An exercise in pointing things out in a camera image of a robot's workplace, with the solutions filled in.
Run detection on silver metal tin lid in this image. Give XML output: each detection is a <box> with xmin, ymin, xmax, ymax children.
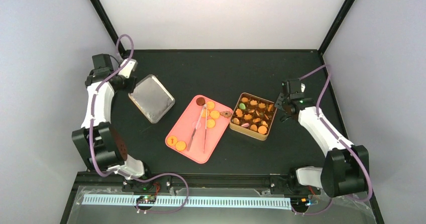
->
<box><xmin>129</xmin><ymin>74</ymin><xmax>175</xmax><ymax>124</ymax></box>

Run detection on metal tongs white handles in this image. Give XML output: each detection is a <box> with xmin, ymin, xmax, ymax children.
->
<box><xmin>186</xmin><ymin>104</ymin><xmax>208</xmax><ymax>154</ymax></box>

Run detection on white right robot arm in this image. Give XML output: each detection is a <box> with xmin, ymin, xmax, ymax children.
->
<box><xmin>275</xmin><ymin>92</ymin><xmax>373</xmax><ymax>201</ymax></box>

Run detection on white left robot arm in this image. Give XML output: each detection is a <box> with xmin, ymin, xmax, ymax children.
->
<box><xmin>71</xmin><ymin>54</ymin><xmax>146</xmax><ymax>180</ymax></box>

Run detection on gold cookie tin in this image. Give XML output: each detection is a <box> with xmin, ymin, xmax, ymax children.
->
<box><xmin>229</xmin><ymin>92</ymin><xmax>277</xmax><ymax>141</ymax></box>

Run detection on round plain tan cookie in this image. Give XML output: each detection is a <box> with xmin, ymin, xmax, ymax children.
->
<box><xmin>257</xmin><ymin>126</ymin><xmax>268</xmax><ymax>135</ymax></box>

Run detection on yellow biscuit red cross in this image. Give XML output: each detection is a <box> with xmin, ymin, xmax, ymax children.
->
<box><xmin>166</xmin><ymin>136</ymin><xmax>178</xmax><ymax>146</ymax></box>

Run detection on dark chocolate round cookie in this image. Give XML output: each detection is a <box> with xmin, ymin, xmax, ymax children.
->
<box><xmin>196</xmin><ymin>97</ymin><xmax>206</xmax><ymax>106</ymax></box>

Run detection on pink plastic tray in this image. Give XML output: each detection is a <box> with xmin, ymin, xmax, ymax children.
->
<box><xmin>165</xmin><ymin>95</ymin><xmax>232</xmax><ymax>164</ymax></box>

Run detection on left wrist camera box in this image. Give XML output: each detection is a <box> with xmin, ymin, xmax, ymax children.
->
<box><xmin>118</xmin><ymin>59</ymin><xmax>138</xmax><ymax>79</ymax></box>

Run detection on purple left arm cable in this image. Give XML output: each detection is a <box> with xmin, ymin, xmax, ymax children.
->
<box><xmin>88</xmin><ymin>34</ymin><xmax>190</xmax><ymax>215</ymax></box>

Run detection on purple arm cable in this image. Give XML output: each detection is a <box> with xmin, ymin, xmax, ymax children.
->
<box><xmin>297</xmin><ymin>64</ymin><xmax>374</xmax><ymax>216</ymax></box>
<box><xmin>88</xmin><ymin>34</ymin><xmax>190</xmax><ymax>215</ymax></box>

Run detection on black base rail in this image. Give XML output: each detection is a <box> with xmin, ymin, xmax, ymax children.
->
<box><xmin>71</xmin><ymin>172</ymin><xmax>320</xmax><ymax>197</ymax></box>

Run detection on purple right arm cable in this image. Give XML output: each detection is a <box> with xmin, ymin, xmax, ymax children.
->
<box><xmin>297</xmin><ymin>64</ymin><xmax>374</xmax><ymax>216</ymax></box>

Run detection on white slotted cable duct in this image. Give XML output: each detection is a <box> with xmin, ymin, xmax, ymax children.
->
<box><xmin>80</xmin><ymin>194</ymin><xmax>291</xmax><ymax>210</ymax></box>

